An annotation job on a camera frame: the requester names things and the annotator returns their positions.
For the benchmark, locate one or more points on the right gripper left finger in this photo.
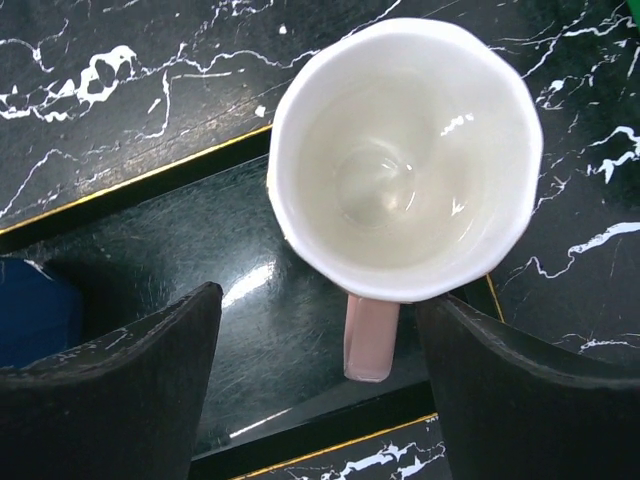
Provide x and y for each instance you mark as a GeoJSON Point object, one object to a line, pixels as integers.
{"type": "Point", "coordinates": [123, 406]}

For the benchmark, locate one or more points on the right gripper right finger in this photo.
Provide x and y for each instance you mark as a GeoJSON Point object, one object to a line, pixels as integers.
{"type": "Point", "coordinates": [512, 406]}

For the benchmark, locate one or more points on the pink cup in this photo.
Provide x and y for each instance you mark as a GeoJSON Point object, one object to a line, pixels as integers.
{"type": "Point", "coordinates": [403, 164]}

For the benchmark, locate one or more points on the dark blue cup front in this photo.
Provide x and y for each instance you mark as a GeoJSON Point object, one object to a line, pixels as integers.
{"type": "Point", "coordinates": [41, 313]}

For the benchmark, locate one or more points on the black serving tray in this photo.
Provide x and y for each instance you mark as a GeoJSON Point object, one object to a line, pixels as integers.
{"type": "Point", "coordinates": [278, 405]}

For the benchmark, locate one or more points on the green plastic vegetable tray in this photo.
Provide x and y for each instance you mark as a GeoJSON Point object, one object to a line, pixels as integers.
{"type": "Point", "coordinates": [634, 7]}

